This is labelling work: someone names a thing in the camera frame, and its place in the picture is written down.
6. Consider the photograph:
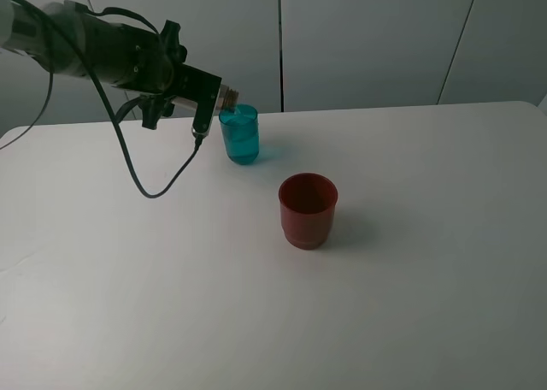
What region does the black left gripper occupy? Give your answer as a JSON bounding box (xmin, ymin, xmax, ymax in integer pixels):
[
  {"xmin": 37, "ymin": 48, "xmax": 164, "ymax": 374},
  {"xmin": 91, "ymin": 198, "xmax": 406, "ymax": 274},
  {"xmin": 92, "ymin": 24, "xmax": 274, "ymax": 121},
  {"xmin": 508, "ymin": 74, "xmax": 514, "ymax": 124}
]
[{"xmin": 139, "ymin": 21, "xmax": 205, "ymax": 130}]

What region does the black camera cable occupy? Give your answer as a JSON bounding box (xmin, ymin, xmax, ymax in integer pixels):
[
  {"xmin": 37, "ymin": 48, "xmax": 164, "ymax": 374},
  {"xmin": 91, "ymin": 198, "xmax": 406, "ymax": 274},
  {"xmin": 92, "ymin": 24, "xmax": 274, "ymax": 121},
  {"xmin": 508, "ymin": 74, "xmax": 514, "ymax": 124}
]
[{"xmin": 0, "ymin": 0, "xmax": 205, "ymax": 199}]

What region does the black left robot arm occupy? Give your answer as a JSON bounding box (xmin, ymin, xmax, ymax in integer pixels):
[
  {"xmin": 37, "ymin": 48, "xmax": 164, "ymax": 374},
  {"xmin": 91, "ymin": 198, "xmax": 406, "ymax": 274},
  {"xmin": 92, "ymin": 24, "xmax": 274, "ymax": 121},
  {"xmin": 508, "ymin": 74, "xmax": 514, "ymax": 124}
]
[{"xmin": 1, "ymin": 0, "xmax": 221, "ymax": 136}]

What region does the clear plastic water bottle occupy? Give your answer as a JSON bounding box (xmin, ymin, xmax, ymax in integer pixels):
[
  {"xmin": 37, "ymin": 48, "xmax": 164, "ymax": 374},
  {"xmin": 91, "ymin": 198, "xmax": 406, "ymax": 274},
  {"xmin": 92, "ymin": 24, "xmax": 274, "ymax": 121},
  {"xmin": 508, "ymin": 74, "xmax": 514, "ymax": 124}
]
[{"xmin": 172, "ymin": 85, "xmax": 239, "ymax": 115}]

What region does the teal translucent plastic cup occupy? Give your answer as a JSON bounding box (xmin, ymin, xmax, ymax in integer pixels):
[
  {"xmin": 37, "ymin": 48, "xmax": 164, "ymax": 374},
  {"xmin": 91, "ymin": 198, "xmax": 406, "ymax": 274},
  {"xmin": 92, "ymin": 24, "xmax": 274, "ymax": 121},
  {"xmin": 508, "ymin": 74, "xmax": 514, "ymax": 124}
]
[{"xmin": 219, "ymin": 104, "xmax": 260, "ymax": 165}]

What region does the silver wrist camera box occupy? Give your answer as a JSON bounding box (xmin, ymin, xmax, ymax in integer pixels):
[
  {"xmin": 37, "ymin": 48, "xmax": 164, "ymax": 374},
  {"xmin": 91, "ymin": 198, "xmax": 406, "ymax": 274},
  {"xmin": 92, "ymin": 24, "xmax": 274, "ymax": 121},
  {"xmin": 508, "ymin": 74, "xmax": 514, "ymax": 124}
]
[{"xmin": 185, "ymin": 66, "xmax": 221, "ymax": 139}]

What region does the red plastic cup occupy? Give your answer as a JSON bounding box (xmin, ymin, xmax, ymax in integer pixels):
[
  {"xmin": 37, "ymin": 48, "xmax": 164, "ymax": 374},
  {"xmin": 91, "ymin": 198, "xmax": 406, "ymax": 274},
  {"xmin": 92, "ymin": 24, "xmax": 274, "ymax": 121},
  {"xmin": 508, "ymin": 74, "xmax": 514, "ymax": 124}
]
[{"xmin": 278, "ymin": 173, "xmax": 338, "ymax": 250}]

